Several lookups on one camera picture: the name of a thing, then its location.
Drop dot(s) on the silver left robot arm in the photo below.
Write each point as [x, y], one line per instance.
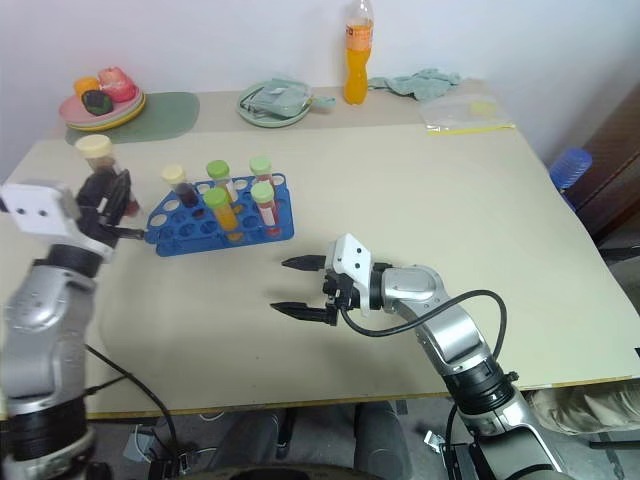
[45, 320]

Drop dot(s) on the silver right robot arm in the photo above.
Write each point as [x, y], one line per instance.
[450, 330]

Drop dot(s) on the beige fabric bundle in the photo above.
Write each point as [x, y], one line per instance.
[585, 405]

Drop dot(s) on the brown wooden cabinet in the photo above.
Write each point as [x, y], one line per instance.
[615, 165]

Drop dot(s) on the pink toy peach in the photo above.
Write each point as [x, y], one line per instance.
[116, 82]

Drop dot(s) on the grey rounded shape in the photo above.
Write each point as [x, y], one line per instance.
[382, 435]

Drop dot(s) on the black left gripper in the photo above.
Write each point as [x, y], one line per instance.
[92, 196]

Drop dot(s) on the green-capped tube with white label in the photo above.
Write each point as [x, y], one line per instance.
[222, 175]

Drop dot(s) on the blue water bottle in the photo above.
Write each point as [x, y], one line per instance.
[570, 170]

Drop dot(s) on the green-capped tube with orange liquid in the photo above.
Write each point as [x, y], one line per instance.
[221, 212]

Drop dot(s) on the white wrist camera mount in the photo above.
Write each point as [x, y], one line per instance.
[37, 210]
[354, 260]

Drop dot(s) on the clear bag with green cloth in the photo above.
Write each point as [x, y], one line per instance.
[280, 97]

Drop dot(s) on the black and green toy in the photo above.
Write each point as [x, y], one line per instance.
[97, 102]

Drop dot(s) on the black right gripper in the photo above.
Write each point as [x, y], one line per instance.
[340, 295]

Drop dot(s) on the blue test tube rack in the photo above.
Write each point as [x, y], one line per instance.
[225, 225]

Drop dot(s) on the orange toy fruit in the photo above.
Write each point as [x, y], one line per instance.
[85, 85]

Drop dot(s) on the clear zip bag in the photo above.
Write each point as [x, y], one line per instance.
[462, 114]

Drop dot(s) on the green-capped tube with red liquid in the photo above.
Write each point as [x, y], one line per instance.
[265, 205]
[262, 169]

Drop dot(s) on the black box under table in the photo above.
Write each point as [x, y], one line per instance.
[167, 465]

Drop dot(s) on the green placemat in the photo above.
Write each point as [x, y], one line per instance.
[160, 117]

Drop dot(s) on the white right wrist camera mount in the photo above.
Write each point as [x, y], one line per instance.
[354, 260]

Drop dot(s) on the yellow-capped tube with dark liquid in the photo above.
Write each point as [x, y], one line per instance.
[181, 187]
[102, 157]

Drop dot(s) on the orange soda bottle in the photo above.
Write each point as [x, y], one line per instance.
[358, 60]

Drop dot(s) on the stack of pastel plates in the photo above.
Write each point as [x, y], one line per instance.
[120, 114]

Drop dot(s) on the green crumpled cloth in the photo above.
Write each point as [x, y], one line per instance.
[420, 82]

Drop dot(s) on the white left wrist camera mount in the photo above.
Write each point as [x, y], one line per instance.
[37, 210]

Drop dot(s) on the green plate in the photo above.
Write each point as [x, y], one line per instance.
[250, 116]

